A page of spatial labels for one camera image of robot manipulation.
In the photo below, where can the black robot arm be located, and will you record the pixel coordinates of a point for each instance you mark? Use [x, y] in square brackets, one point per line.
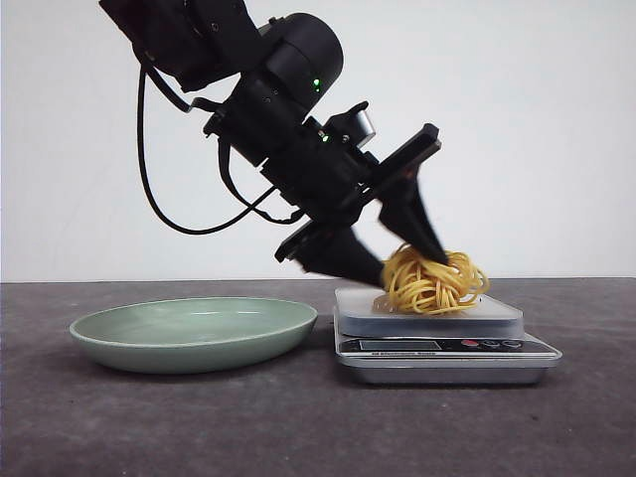
[284, 67]

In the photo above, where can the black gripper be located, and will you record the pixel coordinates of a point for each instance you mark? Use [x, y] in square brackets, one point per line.
[332, 182]

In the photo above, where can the silver digital kitchen scale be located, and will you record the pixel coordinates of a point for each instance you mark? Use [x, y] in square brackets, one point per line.
[483, 345]

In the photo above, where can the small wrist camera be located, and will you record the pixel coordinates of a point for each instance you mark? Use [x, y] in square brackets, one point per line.
[352, 127]

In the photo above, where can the yellow vermicelli noodle bundle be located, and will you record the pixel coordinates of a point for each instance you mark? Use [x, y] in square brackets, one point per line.
[415, 284]

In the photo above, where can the light green plate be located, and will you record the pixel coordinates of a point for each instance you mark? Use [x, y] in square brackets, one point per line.
[193, 335]

